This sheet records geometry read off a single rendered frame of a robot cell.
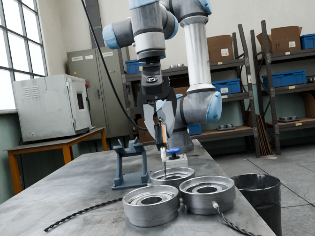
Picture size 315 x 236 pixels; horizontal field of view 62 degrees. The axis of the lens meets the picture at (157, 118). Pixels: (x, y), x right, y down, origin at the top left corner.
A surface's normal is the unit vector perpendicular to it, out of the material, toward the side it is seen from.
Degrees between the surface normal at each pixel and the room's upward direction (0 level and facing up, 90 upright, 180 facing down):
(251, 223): 0
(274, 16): 90
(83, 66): 90
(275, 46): 91
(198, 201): 90
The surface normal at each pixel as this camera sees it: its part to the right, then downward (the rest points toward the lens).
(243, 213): -0.14, -0.99
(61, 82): -0.04, 0.06
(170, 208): 0.64, -0.05
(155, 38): 0.37, -0.01
